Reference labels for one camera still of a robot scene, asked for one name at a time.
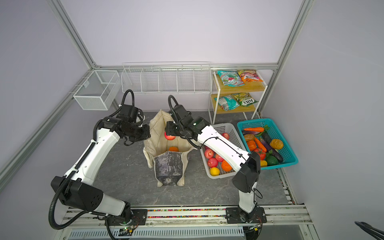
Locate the teal plastic vegetable basket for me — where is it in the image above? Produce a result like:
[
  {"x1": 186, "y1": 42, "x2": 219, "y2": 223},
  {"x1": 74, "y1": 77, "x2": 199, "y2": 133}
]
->
[{"x1": 237, "y1": 119, "x2": 299, "y2": 170}]

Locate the red tomato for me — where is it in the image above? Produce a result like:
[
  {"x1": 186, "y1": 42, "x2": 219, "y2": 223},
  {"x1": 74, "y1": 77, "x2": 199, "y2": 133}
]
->
[{"x1": 254, "y1": 148, "x2": 266, "y2": 161}]

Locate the white plastic fruit basket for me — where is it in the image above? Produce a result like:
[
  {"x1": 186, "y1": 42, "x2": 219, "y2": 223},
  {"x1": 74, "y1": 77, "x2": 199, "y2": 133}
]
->
[{"x1": 198, "y1": 123, "x2": 250, "y2": 179}]

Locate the two-tier wooden shelf rack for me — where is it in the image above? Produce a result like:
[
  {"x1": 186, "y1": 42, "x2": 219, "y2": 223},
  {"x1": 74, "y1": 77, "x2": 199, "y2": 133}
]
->
[{"x1": 208, "y1": 70, "x2": 268, "y2": 124}]

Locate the cream canvas grocery bag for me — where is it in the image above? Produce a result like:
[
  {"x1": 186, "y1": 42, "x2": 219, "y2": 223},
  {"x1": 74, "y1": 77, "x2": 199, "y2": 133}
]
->
[{"x1": 143, "y1": 110, "x2": 195, "y2": 187}]

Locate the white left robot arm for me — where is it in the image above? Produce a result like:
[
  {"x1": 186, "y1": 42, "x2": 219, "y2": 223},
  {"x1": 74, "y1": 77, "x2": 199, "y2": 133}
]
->
[{"x1": 48, "y1": 90, "x2": 151, "y2": 230}]

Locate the teal snack bag top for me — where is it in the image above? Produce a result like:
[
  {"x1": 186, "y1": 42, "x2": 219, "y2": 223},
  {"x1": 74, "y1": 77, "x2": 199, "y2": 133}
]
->
[{"x1": 217, "y1": 71, "x2": 244, "y2": 87}]

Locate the orange snack bag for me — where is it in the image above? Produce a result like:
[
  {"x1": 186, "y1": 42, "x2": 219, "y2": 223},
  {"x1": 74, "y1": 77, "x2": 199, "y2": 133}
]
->
[{"x1": 238, "y1": 70, "x2": 263, "y2": 83}]

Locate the dark purple eggplant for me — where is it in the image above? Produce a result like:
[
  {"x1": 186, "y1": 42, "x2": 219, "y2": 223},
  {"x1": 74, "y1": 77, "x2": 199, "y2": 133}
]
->
[{"x1": 260, "y1": 130, "x2": 284, "y2": 163}]

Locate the orange fruit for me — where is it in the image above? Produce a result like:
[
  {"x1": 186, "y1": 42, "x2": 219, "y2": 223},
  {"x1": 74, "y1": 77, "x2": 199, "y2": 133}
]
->
[
  {"x1": 221, "y1": 160, "x2": 233, "y2": 172},
  {"x1": 169, "y1": 147, "x2": 179, "y2": 152}
]

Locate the white mesh box basket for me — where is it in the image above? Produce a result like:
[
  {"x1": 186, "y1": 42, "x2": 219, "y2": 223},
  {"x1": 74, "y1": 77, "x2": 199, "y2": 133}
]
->
[{"x1": 74, "y1": 70, "x2": 122, "y2": 111}]

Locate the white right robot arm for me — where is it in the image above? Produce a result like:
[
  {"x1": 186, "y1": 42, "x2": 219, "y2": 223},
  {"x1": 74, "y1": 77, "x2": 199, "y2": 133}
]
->
[{"x1": 165, "y1": 95, "x2": 267, "y2": 225}]

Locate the teal snack bag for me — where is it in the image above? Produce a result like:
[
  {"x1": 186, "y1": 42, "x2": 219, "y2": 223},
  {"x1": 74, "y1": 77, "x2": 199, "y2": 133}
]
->
[
  {"x1": 214, "y1": 95, "x2": 240, "y2": 112},
  {"x1": 217, "y1": 71, "x2": 244, "y2": 87}
]

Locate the green avocado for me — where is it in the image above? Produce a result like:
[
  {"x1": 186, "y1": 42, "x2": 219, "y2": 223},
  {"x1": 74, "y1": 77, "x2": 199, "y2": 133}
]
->
[{"x1": 265, "y1": 156, "x2": 279, "y2": 166}]

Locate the brown potato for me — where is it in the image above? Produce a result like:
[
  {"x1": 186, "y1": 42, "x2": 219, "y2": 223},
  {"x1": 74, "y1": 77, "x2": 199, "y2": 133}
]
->
[{"x1": 269, "y1": 139, "x2": 284, "y2": 150}]

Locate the teal snack bag lower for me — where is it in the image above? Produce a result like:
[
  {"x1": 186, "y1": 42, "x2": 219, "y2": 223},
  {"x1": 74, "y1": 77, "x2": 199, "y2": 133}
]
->
[{"x1": 214, "y1": 95, "x2": 240, "y2": 112}]

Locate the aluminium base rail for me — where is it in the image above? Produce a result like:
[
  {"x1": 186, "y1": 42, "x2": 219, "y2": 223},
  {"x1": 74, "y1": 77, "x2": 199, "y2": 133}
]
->
[{"x1": 55, "y1": 205, "x2": 319, "y2": 240}]

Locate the red apple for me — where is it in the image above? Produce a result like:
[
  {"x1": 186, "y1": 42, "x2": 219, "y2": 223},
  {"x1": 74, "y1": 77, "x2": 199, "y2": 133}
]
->
[
  {"x1": 164, "y1": 133, "x2": 176, "y2": 141},
  {"x1": 204, "y1": 149, "x2": 215, "y2": 159}
]

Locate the green snack bag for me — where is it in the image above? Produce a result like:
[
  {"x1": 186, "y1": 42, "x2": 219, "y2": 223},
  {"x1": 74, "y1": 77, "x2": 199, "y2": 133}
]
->
[{"x1": 232, "y1": 93, "x2": 258, "y2": 107}]

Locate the black tripod leg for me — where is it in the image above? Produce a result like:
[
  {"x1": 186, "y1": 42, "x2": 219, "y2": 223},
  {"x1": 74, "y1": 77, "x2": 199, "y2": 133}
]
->
[{"x1": 355, "y1": 221, "x2": 384, "y2": 240}]

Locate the yellow lemon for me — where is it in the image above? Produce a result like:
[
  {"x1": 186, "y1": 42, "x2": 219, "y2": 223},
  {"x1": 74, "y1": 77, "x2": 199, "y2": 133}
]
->
[{"x1": 210, "y1": 167, "x2": 220, "y2": 177}]

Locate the white wire wall basket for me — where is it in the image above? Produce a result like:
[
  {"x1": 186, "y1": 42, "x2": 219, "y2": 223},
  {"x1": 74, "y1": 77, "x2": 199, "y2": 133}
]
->
[{"x1": 121, "y1": 62, "x2": 212, "y2": 93}]

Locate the red apple in basket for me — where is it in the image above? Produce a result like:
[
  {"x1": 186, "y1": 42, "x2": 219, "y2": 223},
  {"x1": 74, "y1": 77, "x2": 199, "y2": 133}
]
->
[{"x1": 204, "y1": 149, "x2": 215, "y2": 159}]

